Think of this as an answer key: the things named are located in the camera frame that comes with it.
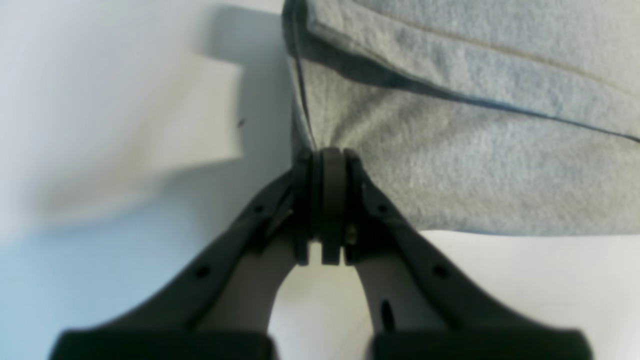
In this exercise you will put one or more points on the grey T-shirt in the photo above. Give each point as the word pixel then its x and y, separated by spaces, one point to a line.
pixel 501 117

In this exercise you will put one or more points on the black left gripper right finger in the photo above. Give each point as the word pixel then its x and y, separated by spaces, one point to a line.
pixel 422 306

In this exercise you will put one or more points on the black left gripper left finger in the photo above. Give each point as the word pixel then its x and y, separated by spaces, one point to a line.
pixel 219 306

